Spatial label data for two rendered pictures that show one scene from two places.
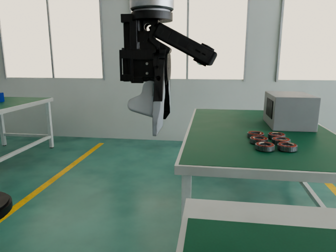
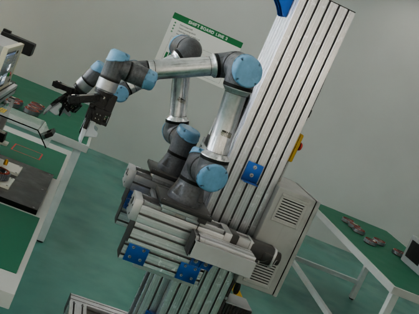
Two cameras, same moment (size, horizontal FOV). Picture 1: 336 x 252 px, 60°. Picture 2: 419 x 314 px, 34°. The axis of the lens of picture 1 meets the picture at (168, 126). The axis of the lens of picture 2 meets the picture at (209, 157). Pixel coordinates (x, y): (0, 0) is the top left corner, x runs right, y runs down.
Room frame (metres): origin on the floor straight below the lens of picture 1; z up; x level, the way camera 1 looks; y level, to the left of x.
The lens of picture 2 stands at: (2.98, -0.36, 1.63)
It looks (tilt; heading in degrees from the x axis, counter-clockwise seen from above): 8 degrees down; 161
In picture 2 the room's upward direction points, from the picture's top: 24 degrees clockwise
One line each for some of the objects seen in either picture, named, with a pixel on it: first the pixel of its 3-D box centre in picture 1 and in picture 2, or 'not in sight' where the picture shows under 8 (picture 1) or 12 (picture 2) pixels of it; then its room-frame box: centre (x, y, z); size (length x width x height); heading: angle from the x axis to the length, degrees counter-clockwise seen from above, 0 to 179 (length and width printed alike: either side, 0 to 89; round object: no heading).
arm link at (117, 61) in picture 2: not in sight; (116, 65); (0.53, 0.03, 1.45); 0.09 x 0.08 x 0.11; 92
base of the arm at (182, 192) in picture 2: not in sight; (188, 189); (0.38, 0.52, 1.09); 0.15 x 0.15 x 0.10
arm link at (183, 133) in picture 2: not in sight; (184, 139); (-0.12, 0.57, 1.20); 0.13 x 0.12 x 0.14; 7
